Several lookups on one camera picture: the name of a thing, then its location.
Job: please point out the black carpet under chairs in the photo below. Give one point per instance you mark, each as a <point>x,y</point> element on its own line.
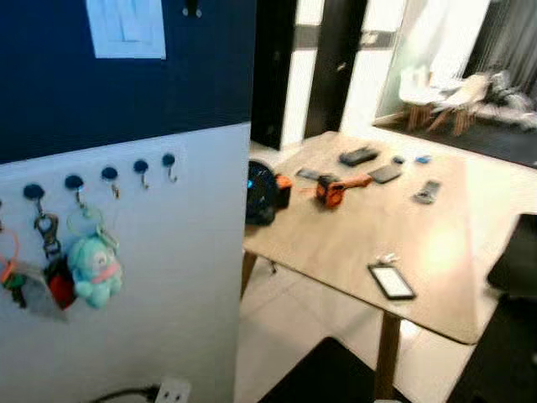
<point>487,143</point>

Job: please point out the grey reclining chair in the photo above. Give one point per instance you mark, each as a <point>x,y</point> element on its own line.
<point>513,94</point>

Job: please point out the small light blue cap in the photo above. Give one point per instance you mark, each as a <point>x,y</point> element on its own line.
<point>423,159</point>

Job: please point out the white chair wooden legs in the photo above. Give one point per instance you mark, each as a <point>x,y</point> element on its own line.
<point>414,88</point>
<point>466,92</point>

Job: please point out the small dark blue cap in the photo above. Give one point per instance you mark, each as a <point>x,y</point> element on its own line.
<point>398,159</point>

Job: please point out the black smartphone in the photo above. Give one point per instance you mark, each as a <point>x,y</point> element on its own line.
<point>385,174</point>

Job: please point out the light wooden table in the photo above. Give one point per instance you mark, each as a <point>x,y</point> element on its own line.
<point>377,222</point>

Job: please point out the grey curtain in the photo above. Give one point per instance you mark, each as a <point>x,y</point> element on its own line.
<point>513,42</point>

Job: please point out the black card holder with keyring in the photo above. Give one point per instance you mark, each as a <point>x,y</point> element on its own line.
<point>392,281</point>

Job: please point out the black oblong case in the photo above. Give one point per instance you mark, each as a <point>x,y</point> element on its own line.
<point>358,156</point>

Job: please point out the orange black tape measure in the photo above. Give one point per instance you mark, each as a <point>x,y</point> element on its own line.
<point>333,193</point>

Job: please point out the flat grey wallet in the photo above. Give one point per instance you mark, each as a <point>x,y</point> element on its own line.
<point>307,174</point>

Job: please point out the narrow black door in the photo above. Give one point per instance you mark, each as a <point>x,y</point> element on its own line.
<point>336,67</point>

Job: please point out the small orange black box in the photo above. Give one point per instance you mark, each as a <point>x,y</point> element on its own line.
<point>284,191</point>

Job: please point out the black floor mat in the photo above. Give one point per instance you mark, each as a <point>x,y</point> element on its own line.
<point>327,378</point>

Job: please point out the black round speaker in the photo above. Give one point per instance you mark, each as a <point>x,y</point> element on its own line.
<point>262,193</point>

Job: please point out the wide black door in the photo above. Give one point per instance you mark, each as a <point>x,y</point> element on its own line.
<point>273,75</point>

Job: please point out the white power plug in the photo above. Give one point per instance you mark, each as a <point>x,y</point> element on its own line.
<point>173,392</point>

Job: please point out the carabiner key bunch red fob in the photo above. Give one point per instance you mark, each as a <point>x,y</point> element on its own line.
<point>60,285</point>

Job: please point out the orange loop key bunch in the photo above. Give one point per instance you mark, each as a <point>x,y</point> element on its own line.
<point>8,273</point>

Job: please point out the dark blue wall hook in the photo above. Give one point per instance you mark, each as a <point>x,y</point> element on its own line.
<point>74,181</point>
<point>33,191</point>
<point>109,174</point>
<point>169,159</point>
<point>141,166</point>

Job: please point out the small black wall peg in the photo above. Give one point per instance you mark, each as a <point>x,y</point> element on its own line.
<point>192,8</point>

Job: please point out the white wall plate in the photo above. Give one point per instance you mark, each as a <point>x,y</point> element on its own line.
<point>126,29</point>

